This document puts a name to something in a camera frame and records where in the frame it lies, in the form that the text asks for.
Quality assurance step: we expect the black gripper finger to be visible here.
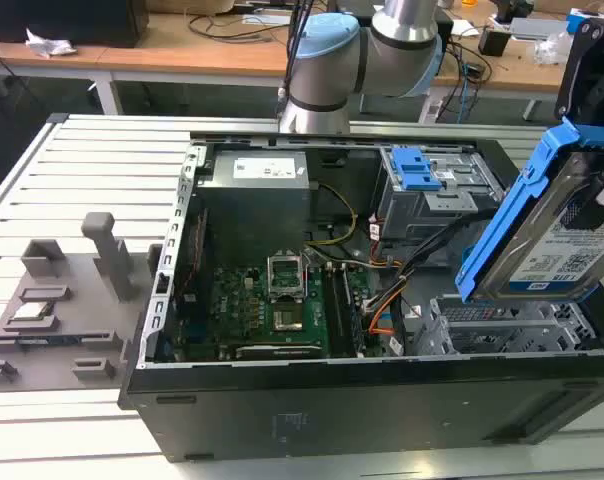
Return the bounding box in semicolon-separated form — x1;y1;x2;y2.
577;149;604;232
554;17;604;121

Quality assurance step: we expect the hard disk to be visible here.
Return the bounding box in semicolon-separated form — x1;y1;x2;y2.
455;115;604;306

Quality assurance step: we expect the metal disk bay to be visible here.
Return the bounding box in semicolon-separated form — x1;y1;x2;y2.
404;294;604;357

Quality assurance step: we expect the clear plastic bag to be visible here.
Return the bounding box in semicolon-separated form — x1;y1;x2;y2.
533;32;569;66

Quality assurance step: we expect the flat grey device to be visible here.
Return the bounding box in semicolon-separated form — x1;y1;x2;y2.
509;17;576;42

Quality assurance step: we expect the black power adapter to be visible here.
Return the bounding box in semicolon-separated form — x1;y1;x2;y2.
477;27;514;57

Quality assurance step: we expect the metal drive cage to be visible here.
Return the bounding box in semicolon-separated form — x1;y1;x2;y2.
377;145;506;242

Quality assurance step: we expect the blue drive carrier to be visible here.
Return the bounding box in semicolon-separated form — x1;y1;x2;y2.
389;147;444;192

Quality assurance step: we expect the CPU socket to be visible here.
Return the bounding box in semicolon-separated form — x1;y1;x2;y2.
271;305;305;334

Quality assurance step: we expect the metal socket cover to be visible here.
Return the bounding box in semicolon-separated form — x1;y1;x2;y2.
265;254;308;302

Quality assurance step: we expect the black open PC case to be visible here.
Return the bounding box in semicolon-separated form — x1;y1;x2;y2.
117;130;604;462

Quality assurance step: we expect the grey power supply unit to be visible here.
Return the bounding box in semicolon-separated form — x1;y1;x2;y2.
195;149;312;251

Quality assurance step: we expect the black graphics card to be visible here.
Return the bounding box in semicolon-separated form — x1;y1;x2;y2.
234;342;324;360

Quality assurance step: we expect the green motherboard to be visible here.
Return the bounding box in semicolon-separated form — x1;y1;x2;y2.
179;249;383;360

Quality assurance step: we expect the wooden desk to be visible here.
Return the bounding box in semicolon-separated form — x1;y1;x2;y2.
0;9;583;124

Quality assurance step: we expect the large black box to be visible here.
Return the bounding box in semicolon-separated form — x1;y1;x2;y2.
0;0;151;50

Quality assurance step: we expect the grey parts rack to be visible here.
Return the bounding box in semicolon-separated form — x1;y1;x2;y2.
0;211;164;392

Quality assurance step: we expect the crumpled white paper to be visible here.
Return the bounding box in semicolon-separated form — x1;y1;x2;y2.
24;28;78;57

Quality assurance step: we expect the RAM stick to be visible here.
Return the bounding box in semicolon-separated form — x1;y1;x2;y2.
14;336;81;347

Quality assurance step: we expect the silver CPU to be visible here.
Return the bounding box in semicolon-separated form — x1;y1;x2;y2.
12;301;52;322

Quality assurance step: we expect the black cable bundle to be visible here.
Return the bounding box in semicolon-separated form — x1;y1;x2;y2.
369;219;486;321

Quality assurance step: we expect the multicoloured wire bundle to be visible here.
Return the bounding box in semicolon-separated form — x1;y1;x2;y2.
365;255;406;272

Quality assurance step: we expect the yellow wire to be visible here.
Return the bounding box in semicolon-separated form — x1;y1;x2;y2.
304;182;359;250

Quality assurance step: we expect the orange wire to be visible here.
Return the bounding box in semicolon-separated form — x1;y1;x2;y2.
367;298;397;336

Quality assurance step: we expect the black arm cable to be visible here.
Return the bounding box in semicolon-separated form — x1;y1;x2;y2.
276;0;316;121

